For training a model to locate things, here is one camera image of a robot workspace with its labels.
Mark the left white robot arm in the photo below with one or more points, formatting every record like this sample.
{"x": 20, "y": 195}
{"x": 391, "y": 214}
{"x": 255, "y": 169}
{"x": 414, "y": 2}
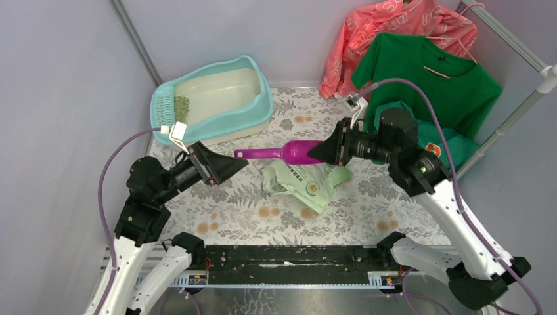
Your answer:
{"x": 143, "y": 218}

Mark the green cat litter bag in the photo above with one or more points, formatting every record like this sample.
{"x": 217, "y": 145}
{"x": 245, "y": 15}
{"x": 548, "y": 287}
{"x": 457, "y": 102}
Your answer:
{"x": 314, "y": 185}

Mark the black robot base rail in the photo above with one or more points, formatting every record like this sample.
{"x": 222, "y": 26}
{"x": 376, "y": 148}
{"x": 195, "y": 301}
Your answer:
{"x": 326, "y": 265}

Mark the purple litter scoop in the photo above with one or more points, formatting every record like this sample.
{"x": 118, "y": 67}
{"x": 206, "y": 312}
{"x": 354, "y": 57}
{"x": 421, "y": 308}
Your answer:
{"x": 294, "y": 152}

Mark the teal cat litter box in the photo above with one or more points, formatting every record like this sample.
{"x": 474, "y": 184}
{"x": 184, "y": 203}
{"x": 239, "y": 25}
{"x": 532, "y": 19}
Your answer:
{"x": 227, "y": 100}

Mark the pink patterned garment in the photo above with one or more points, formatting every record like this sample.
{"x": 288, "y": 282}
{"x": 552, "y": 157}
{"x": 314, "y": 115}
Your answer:
{"x": 450, "y": 30}

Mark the floral patterned mat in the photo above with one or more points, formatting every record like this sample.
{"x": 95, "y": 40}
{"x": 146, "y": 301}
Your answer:
{"x": 364, "y": 208}

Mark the green litter pile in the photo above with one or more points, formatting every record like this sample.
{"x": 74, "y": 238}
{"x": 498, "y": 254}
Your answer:
{"x": 181, "y": 108}

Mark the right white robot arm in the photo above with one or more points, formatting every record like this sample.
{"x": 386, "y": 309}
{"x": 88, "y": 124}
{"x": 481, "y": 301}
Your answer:
{"x": 480, "y": 271}

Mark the metal clothes rack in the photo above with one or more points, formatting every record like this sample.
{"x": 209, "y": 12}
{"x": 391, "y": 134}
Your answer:
{"x": 512, "y": 188}

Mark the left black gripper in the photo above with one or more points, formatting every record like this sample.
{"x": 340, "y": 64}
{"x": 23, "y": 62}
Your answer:
{"x": 220, "y": 167}

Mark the green t-shirt on hanger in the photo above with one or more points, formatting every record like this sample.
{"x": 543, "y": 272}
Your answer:
{"x": 461, "y": 92}

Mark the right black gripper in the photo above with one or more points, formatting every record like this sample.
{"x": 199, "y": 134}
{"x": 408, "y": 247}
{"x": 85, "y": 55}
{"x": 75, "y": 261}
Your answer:
{"x": 335, "y": 149}

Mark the green jersey with orange logo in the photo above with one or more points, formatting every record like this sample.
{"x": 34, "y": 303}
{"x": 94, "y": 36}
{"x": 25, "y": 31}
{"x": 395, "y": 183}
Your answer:
{"x": 460, "y": 147}

